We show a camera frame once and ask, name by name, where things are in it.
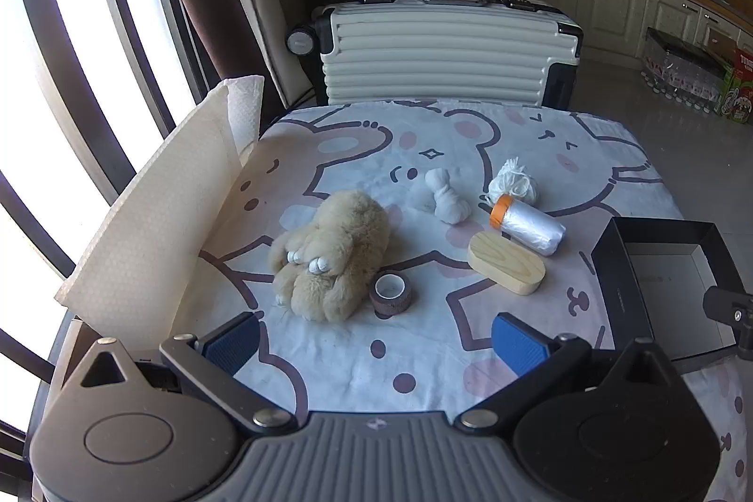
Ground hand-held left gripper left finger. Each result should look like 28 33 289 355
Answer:
76 312 296 436

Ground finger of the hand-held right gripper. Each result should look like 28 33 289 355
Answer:
703 286 753 356

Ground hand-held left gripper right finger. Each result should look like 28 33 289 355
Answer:
454 312 680 432

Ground oval wooden box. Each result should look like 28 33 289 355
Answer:
467 231 547 297

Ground plastic film roll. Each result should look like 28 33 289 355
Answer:
489 193 567 257

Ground black cardboard box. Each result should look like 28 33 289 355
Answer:
590 216 753 376

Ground brown tape roll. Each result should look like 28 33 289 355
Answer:
370 271 413 318

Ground beige plush toy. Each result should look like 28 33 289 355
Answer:
267 190 392 323

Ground knotted white cloth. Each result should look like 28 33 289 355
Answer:
409 168 472 225

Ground white yarn ball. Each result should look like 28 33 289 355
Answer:
485 158 539 206

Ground bear print blanket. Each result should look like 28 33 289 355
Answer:
197 99 753 479

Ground white paper towel sheet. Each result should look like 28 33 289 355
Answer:
55 81 245 350

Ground pack of water bottles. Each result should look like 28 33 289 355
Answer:
640 27 733 115

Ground brown cardboard box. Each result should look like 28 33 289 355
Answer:
706 27 739 64

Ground white ribbed suitcase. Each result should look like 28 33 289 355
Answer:
286 0 585 109

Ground cream kitchen cabinets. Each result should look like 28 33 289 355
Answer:
494 0 753 73

